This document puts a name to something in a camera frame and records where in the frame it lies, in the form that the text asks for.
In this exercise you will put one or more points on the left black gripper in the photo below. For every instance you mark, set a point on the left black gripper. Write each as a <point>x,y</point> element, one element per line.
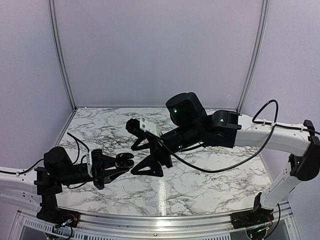
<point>109,175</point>

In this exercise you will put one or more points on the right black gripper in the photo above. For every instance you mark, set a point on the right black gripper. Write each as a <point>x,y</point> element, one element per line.
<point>157,153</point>

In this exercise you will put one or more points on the black earbud charging case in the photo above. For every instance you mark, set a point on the black earbud charging case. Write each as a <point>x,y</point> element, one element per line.
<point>124,160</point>

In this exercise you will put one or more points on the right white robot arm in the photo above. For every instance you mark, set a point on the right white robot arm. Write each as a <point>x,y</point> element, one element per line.
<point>195,128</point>

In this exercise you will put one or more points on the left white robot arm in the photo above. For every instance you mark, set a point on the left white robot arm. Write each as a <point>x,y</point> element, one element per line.
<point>36,189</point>

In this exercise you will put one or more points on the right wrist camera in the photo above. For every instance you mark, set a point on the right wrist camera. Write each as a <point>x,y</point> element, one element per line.
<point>139,127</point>

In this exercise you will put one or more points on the aluminium front rail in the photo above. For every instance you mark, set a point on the aluminium front rail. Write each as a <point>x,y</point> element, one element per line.
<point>100,226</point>

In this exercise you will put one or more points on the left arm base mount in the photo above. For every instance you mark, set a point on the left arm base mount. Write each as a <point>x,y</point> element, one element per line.
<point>50,212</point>

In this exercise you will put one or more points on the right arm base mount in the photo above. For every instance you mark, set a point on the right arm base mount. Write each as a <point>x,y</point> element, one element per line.
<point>257,215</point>

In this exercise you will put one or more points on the right aluminium corner post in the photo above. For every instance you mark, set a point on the right aluminium corner post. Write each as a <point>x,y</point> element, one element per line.
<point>255,55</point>

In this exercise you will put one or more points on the aluminium corner post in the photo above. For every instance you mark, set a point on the aluminium corner post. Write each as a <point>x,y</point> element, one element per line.
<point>59,54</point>
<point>255,55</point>

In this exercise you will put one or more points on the left aluminium corner post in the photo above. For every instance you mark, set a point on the left aluminium corner post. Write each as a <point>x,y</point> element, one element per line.
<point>59,54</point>

